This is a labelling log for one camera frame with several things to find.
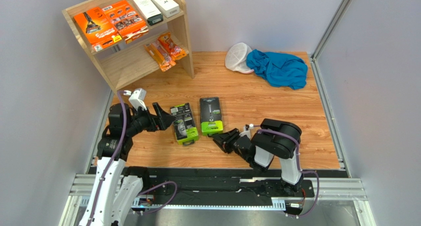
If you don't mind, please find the purple cable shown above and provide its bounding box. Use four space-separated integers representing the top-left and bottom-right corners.
256 128 320 218
86 90 132 226

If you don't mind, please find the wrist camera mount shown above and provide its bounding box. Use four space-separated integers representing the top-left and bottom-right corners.
240 124 254 139
124 88 147 111

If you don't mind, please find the orange razor box left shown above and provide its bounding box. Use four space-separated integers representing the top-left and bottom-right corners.
74 7 122 52

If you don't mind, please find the green black razor pack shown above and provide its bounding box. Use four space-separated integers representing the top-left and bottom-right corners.
199 97 223 136
170 103 199 146

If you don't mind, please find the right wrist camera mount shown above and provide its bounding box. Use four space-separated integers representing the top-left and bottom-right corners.
240 124 254 139

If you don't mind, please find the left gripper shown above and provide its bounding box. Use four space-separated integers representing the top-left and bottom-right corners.
126 102 176 136

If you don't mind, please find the orange razor cartridge box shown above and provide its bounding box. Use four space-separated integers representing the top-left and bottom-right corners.
102 0 149 44

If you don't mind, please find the orange razor bag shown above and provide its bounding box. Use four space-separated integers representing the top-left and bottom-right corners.
158 32 187 60
144 40 176 72

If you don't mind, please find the blue cloth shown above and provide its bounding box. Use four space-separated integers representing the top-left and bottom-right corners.
246 49 308 90

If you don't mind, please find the white razor box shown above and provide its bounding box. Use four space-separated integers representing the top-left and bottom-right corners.
132 0 164 26
151 0 180 18

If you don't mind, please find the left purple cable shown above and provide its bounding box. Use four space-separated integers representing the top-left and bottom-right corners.
86 90 132 226

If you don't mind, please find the wooden two-tier shelf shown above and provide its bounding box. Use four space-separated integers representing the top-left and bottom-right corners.
62 0 191 92

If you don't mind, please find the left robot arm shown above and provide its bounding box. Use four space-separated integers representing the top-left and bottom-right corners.
79 102 176 226

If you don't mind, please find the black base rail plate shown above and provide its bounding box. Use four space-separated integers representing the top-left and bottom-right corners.
112 166 326 217

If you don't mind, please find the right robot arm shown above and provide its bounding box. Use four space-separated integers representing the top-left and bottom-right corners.
211 118 303 193

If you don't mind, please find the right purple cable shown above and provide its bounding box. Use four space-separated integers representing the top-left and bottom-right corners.
256 128 320 218

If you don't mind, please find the white mesh bag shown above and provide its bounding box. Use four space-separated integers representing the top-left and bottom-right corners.
225 43 254 74

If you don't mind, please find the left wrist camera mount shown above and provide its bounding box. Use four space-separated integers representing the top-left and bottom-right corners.
124 88 147 111

